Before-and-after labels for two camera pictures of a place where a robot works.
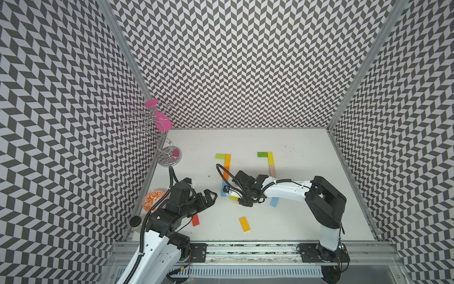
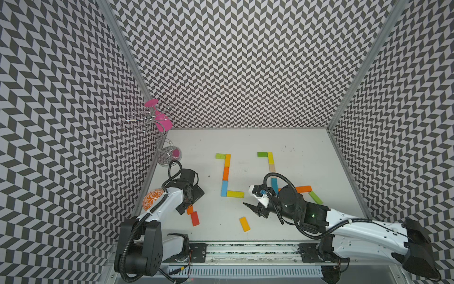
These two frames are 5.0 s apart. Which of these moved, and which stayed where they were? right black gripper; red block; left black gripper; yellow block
Moved: right black gripper; left black gripper
Stayed: red block; yellow block
